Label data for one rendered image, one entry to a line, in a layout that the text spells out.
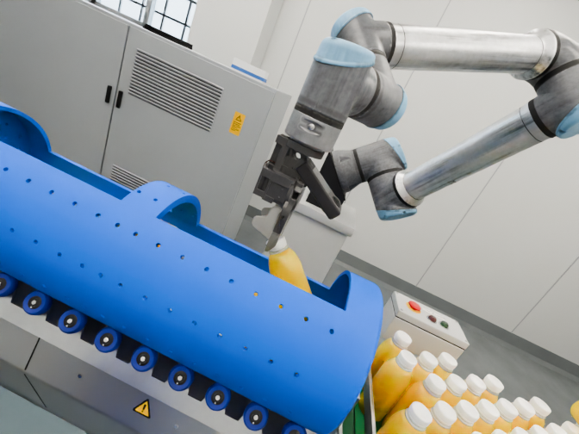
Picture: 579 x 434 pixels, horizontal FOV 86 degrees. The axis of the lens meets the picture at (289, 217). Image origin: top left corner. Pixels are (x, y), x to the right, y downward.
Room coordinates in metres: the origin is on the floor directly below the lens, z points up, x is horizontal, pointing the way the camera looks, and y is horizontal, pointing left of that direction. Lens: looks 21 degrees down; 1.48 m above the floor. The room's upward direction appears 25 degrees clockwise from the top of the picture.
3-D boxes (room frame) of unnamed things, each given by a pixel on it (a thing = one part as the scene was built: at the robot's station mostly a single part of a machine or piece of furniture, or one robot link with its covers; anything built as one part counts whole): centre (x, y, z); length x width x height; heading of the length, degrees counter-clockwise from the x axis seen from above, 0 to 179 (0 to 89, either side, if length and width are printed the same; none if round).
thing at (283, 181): (0.55, 0.03, 1.35); 0.09 x 0.08 x 0.12; 87
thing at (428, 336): (0.76, -0.47, 1.05); 0.20 x 0.10 x 0.10; 87
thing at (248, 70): (2.31, 0.68, 1.48); 0.24 x 0.12 x 0.08; 95
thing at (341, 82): (0.56, 0.02, 1.52); 0.10 x 0.09 x 0.12; 138
